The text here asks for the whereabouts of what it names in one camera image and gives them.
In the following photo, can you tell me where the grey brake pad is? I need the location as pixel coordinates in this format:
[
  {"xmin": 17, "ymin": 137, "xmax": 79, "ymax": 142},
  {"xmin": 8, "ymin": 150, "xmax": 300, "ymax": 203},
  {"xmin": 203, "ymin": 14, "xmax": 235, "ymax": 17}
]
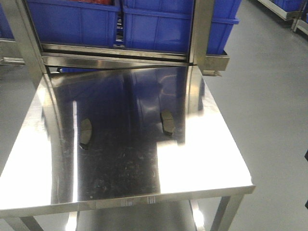
[
  {"xmin": 160, "ymin": 110, "xmax": 175, "ymax": 136},
  {"xmin": 79, "ymin": 118, "xmax": 92, "ymax": 150}
]

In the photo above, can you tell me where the right blue plastic crate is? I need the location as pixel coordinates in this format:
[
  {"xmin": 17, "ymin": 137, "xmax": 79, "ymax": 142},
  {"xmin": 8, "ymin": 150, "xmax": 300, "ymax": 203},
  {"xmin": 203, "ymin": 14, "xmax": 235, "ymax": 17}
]
[{"xmin": 122, "ymin": 0, "xmax": 241, "ymax": 55}]

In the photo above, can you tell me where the blue plastic crate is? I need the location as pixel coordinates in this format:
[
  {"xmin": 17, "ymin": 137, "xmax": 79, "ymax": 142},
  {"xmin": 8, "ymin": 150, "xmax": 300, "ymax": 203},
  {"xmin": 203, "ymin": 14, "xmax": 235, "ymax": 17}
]
[
  {"xmin": 122, "ymin": 0, "xmax": 241, "ymax": 55},
  {"xmin": 27, "ymin": 0, "xmax": 121, "ymax": 47}
]

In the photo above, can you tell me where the red mesh bag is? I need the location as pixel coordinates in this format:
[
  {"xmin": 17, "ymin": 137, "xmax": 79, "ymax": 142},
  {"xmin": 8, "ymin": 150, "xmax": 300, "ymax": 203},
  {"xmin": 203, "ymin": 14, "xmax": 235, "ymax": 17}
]
[{"xmin": 83, "ymin": 0, "xmax": 113, "ymax": 5}]

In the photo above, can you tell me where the left blue plastic crate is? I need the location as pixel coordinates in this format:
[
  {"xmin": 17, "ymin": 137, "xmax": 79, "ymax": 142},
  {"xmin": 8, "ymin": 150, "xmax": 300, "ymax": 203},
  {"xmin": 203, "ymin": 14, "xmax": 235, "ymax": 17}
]
[{"xmin": 27, "ymin": 0, "xmax": 121, "ymax": 47}]

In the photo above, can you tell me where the far-left blue crate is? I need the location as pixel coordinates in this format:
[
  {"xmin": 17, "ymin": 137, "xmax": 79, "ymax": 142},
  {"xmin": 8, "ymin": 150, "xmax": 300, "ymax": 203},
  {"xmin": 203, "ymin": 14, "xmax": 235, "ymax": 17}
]
[{"xmin": 0, "ymin": 6, "xmax": 14, "ymax": 39}]

